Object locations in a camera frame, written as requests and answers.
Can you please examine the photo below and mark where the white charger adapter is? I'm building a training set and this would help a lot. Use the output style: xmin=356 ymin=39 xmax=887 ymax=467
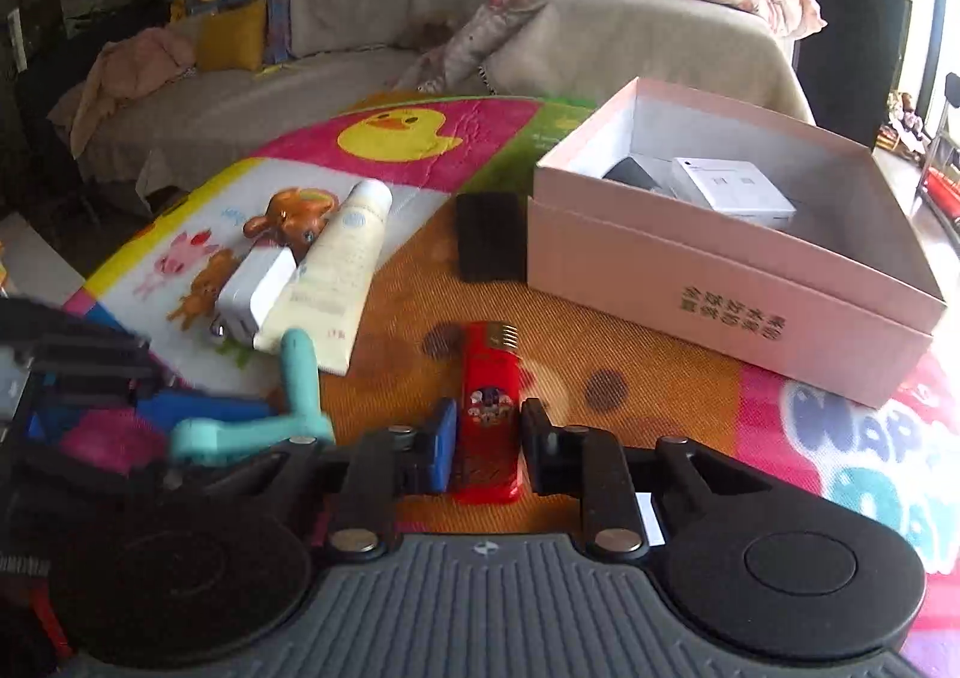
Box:
xmin=209 ymin=244 xmax=298 ymax=348

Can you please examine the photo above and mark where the peach cloth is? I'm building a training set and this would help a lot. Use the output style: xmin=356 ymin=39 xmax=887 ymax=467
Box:
xmin=70 ymin=27 xmax=199 ymax=158

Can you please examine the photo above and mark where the red plastic basin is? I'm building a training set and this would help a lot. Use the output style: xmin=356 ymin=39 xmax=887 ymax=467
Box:
xmin=924 ymin=169 xmax=960 ymax=218

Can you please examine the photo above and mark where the brown deer toy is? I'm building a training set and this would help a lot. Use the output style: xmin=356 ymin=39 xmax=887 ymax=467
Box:
xmin=244 ymin=189 xmax=340 ymax=260

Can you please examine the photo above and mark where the beige covered sofa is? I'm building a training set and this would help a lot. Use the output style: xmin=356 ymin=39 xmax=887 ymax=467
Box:
xmin=49 ymin=0 xmax=817 ymax=203

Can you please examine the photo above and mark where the pile of shoes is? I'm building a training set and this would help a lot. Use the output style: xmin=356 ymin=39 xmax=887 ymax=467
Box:
xmin=873 ymin=91 xmax=932 ymax=158

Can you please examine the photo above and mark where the blue patterned cushion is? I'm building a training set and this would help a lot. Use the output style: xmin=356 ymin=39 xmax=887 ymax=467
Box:
xmin=265 ymin=0 xmax=294 ymax=65

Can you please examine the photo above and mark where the dark cabinet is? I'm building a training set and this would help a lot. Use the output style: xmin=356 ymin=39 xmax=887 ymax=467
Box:
xmin=0 ymin=0 xmax=170 ymax=124

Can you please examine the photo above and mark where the black rectangular case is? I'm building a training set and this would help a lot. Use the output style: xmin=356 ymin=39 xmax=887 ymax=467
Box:
xmin=455 ymin=192 xmax=530 ymax=286

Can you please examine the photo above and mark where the grey printed small box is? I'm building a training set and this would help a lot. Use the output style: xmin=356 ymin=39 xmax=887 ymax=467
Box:
xmin=602 ymin=153 xmax=677 ymax=197

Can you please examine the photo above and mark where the red lighter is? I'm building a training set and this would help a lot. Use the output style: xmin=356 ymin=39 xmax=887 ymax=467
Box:
xmin=450 ymin=321 xmax=527 ymax=506

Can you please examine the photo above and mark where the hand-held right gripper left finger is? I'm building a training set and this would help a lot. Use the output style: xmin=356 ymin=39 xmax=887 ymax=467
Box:
xmin=161 ymin=397 xmax=460 ymax=564

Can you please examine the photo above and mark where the colourful cartoon play mat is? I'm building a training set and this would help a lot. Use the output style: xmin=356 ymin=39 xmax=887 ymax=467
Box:
xmin=60 ymin=93 xmax=960 ymax=678

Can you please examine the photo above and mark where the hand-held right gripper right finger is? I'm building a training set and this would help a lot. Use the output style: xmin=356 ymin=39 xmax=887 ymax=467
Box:
xmin=520 ymin=397 xmax=758 ymax=564

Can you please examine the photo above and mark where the small white box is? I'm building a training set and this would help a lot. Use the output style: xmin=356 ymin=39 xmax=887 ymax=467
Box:
xmin=669 ymin=157 xmax=798 ymax=230

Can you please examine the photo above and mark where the pink cardboard box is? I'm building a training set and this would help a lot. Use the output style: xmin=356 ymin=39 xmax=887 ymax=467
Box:
xmin=525 ymin=76 xmax=948 ymax=410

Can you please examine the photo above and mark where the teal plastic handle tool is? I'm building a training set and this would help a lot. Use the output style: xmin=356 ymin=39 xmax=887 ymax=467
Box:
xmin=169 ymin=328 xmax=336 ymax=466

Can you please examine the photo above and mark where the cream lotion tube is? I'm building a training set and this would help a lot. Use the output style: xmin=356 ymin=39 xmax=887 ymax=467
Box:
xmin=253 ymin=179 xmax=395 ymax=376

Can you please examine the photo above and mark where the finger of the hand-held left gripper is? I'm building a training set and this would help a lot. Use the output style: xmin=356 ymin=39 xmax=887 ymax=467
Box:
xmin=0 ymin=298 xmax=155 ymax=379
xmin=26 ymin=370 xmax=272 ymax=448

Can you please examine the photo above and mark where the yellow cushion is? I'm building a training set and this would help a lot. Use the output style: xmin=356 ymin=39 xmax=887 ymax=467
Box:
xmin=194 ymin=0 xmax=270 ymax=72

